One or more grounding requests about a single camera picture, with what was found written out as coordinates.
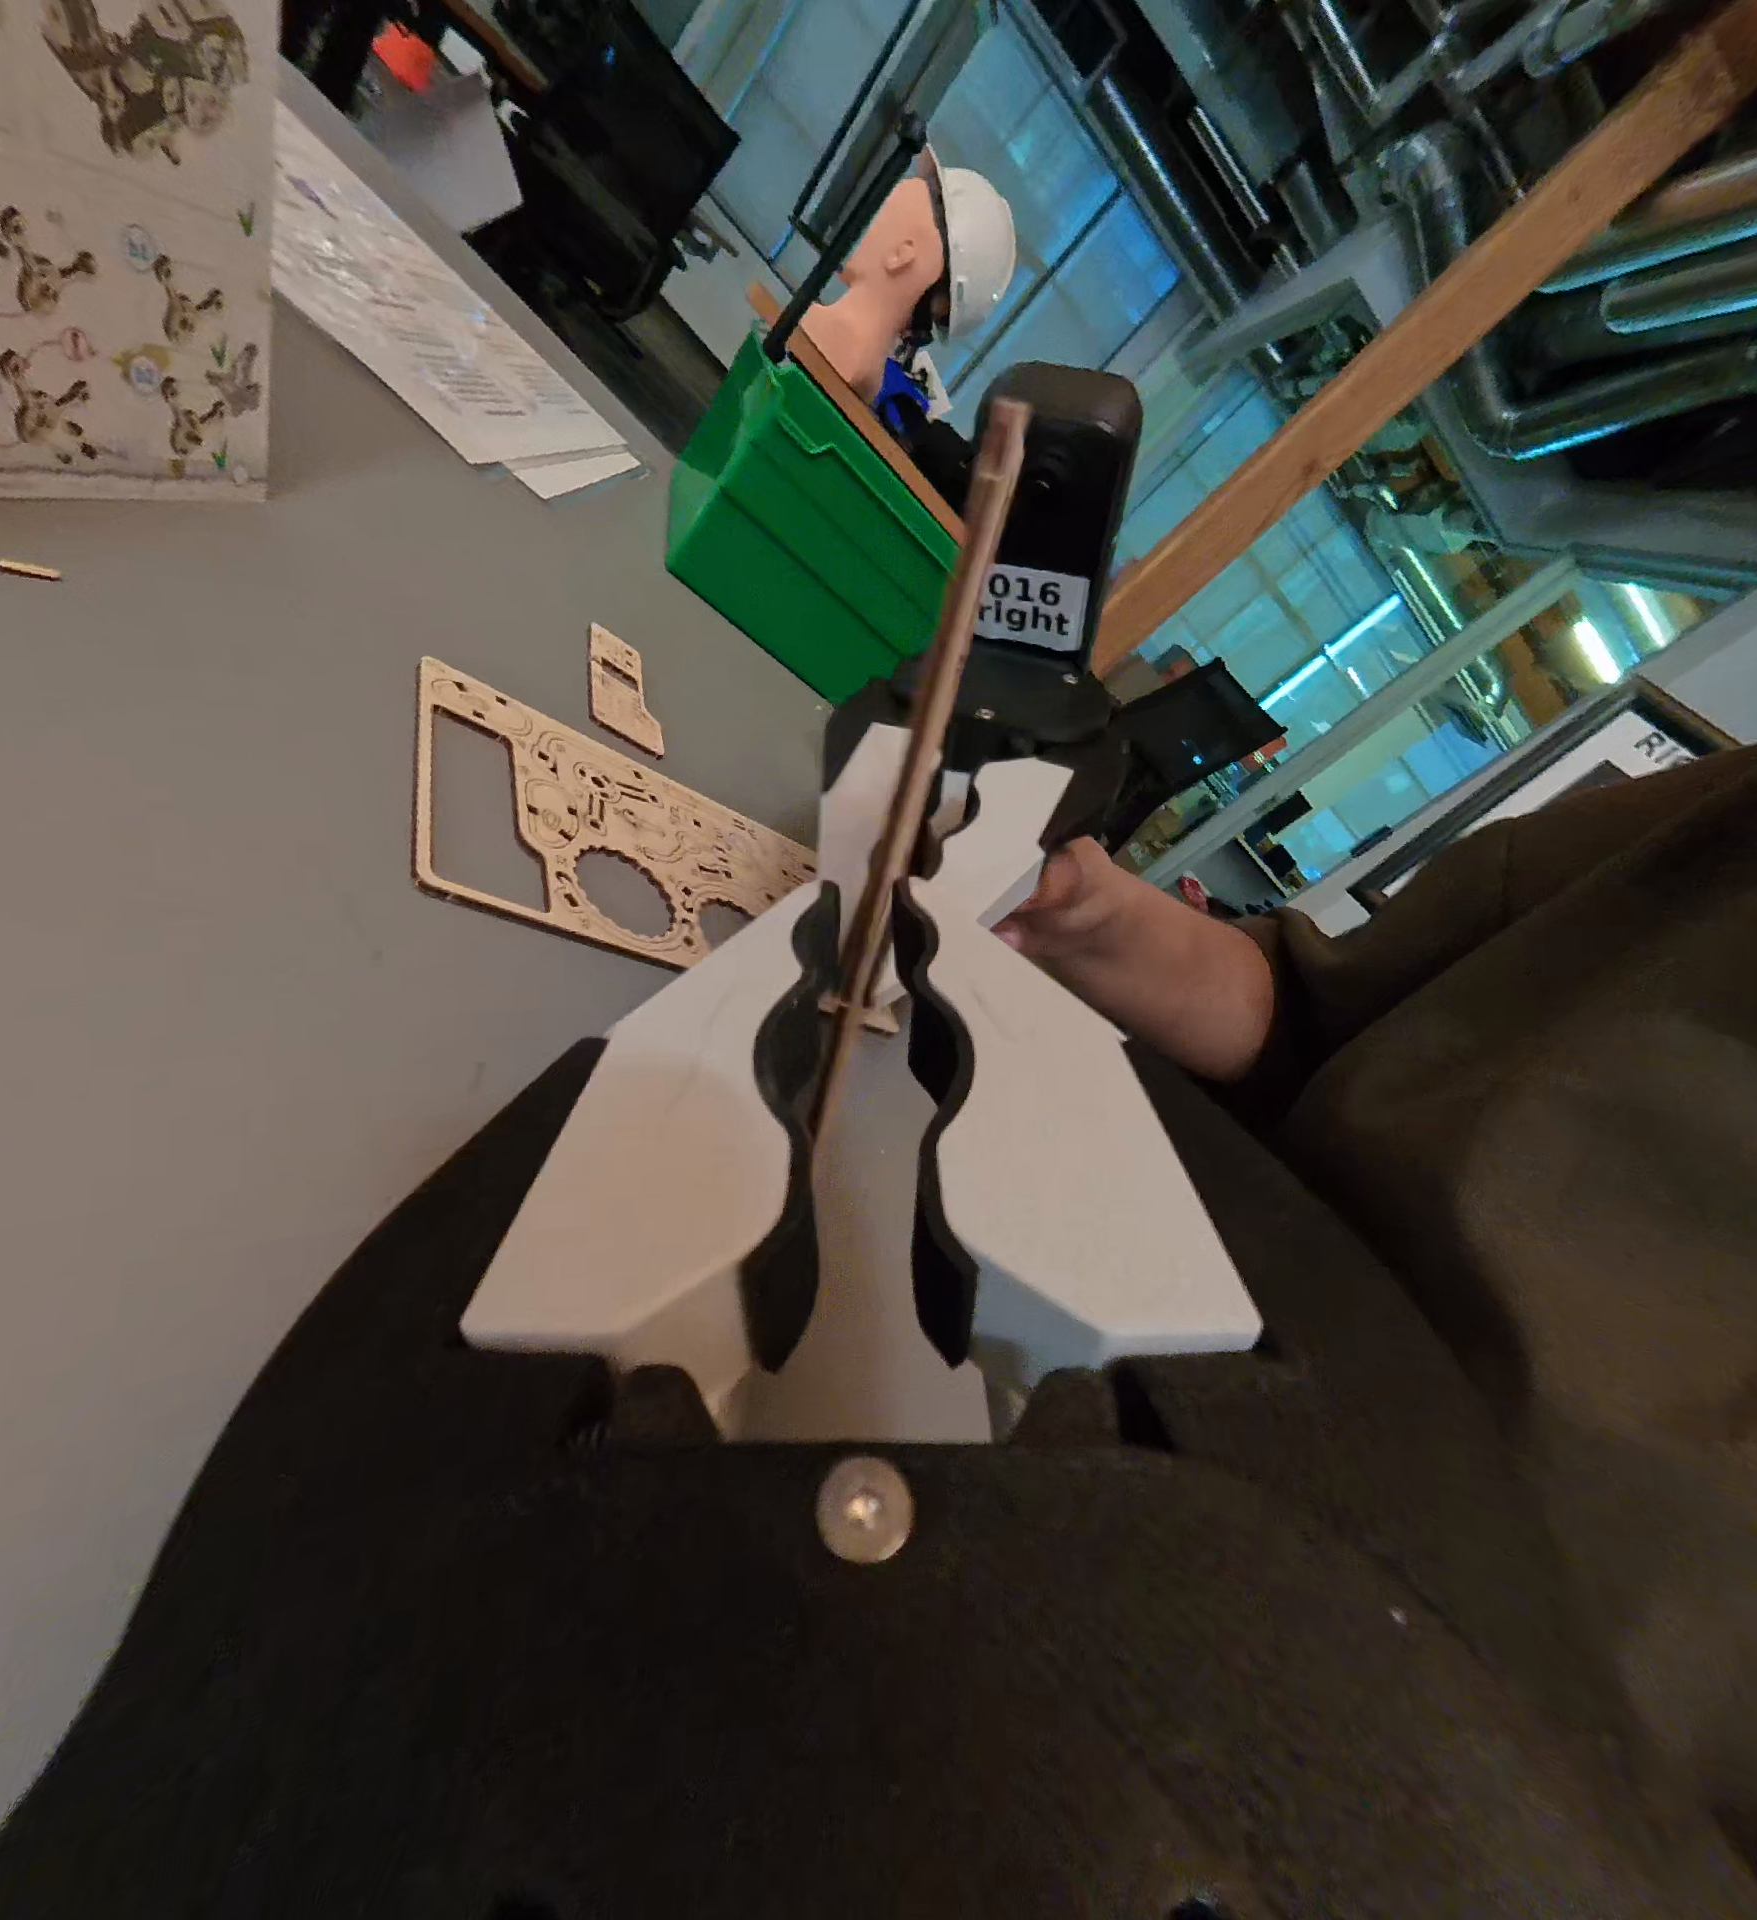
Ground laminated instruction paper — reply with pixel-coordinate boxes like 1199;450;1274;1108
271;96;650;503

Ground grey desk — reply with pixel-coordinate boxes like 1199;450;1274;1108
0;60;850;1861

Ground person's right forearm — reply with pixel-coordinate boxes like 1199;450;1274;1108
1118;896;1279;1085

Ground green plastic bin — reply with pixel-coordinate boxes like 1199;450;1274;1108
662;322;967;708

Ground person's brown shirt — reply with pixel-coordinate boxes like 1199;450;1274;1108
1239;725;1757;1920

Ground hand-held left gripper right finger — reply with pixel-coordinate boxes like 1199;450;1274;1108
890;877;1265;1389

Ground wooden sheet with slot cutouts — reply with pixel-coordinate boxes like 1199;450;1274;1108
811;395;1036;1149

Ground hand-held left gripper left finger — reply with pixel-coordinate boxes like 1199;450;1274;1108
458;881;843;1428

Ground metal ventilation ducts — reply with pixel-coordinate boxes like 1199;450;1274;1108
1088;0;1757;497

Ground person's right hand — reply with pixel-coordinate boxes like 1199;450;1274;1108
990;836;1165;1021

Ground large wooden puzzle sheet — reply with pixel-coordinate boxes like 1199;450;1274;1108
413;653;822;970

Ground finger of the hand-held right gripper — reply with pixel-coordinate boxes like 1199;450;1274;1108
820;719;917;1010
909;758;1079;939

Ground small wooden puzzle piece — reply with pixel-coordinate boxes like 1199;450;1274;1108
585;621;666;759

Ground black monitor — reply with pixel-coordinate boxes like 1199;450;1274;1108
1118;656;1288;820

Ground assembly instruction booklet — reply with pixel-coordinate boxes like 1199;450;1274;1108
0;0;274;502

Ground wooden beam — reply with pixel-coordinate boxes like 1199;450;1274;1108
1095;0;1757;661

